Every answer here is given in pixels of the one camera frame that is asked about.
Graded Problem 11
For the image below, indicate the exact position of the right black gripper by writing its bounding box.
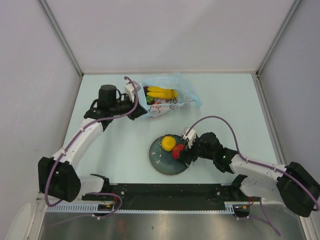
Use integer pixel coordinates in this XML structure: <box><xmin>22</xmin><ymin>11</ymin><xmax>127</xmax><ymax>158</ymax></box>
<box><xmin>176</xmin><ymin>136</ymin><xmax>215</xmax><ymax>168</ymax></box>

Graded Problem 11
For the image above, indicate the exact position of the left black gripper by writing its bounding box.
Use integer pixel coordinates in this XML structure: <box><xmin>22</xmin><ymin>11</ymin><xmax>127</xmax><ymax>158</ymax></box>
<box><xmin>109</xmin><ymin>93</ymin><xmax>147</xmax><ymax>121</ymax></box>

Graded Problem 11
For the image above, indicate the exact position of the red fake apple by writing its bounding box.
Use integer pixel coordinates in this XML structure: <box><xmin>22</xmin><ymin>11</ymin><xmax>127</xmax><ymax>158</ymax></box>
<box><xmin>171</xmin><ymin>144</ymin><xmax>185</xmax><ymax>160</ymax></box>

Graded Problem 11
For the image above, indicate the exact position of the yellow fake lemon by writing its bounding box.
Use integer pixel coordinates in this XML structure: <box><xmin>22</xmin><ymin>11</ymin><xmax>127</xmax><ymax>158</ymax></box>
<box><xmin>161</xmin><ymin>135</ymin><xmax>177</xmax><ymax>152</ymax></box>

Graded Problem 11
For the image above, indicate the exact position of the yellow fake banana bunch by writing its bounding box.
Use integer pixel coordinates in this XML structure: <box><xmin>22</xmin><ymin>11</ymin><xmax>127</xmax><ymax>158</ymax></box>
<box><xmin>146</xmin><ymin>86</ymin><xmax>178</xmax><ymax>100</ymax></box>

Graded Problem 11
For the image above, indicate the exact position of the light blue plastic bag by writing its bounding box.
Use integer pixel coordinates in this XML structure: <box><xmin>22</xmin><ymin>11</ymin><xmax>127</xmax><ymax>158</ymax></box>
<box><xmin>138</xmin><ymin>73</ymin><xmax>203</xmax><ymax>119</ymax></box>

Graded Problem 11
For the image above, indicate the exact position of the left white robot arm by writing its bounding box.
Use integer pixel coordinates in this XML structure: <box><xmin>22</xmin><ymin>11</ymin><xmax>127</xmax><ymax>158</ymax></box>
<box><xmin>38</xmin><ymin>77</ymin><xmax>146</xmax><ymax>207</ymax></box>

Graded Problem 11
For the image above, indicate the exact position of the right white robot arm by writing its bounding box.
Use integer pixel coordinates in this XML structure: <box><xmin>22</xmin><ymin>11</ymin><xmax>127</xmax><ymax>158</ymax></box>
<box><xmin>178</xmin><ymin>128</ymin><xmax>320</xmax><ymax>218</ymax></box>

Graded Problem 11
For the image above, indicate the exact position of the dark fake fruit green top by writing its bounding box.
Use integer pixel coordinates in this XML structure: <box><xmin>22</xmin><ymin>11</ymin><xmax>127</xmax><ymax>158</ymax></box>
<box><xmin>146</xmin><ymin>96</ymin><xmax>155</xmax><ymax>105</ymax></box>

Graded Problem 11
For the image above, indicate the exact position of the dark blue ceramic plate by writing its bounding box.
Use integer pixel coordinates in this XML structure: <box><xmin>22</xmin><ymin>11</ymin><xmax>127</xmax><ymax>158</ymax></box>
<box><xmin>148</xmin><ymin>134</ymin><xmax>189</xmax><ymax>176</ymax></box>

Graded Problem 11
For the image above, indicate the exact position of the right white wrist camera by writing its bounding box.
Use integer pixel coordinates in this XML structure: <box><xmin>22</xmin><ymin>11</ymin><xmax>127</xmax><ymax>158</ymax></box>
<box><xmin>182</xmin><ymin>127</ymin><xmax>197</xmax><ymax>148</ymax></box>

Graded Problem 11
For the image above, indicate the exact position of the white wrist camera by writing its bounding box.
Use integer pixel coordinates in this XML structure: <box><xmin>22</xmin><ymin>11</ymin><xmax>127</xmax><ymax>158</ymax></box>
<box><xmin>124</xmin><ymin>79</ymin><xmax>141</xmax><ymax>102</ymax></box>
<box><xmin>182</xmin><ymin>127</ymin><xmax>197</xmax><ymax>148</ymax></box>

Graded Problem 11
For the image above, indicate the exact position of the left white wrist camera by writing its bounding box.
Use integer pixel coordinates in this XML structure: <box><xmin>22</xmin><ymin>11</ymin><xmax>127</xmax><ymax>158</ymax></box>
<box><xmin>124</xmin><ymin>79</ymin><xmax>141</xmax><ymax>102</ymax></box>

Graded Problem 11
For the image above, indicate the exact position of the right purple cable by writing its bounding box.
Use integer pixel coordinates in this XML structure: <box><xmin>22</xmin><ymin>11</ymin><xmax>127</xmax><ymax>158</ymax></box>
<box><xmin>187</xmin><ymin>115</ymin><xmax>320</xmax><ymax>236</ymax></box>

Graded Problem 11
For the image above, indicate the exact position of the purple cable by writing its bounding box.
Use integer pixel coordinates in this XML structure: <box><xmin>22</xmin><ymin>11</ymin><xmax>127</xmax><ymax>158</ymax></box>
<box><xmin>187</xmin><ymin>115</ymin><xmax>320</xmax><ymax>236</ymax></box>
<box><xmin>44</xmin><ymin>76</ymin><xmax>140</xmax><ymax>222</ymax></box>

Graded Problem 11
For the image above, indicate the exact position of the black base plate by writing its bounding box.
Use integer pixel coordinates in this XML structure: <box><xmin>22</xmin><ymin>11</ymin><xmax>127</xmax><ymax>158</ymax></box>
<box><xmin>82</xmin><ymin>183</ymin><xmax>261</xmax><ymax>211</ymax></box>

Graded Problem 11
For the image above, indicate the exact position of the white slotted cable duct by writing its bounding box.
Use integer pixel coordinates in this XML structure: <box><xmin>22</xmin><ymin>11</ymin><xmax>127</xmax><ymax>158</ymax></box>
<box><xmin>46</xmin><ymin>202</ymin><xmax>114</xmax><ymax>213</ymax></box>

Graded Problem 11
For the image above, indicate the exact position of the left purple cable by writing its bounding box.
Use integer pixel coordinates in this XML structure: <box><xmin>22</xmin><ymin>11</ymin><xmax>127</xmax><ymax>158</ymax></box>
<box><xmin>44</xmin><ymin>76</ymin><xmax>140</xmax><ymax>222</ymax></box>

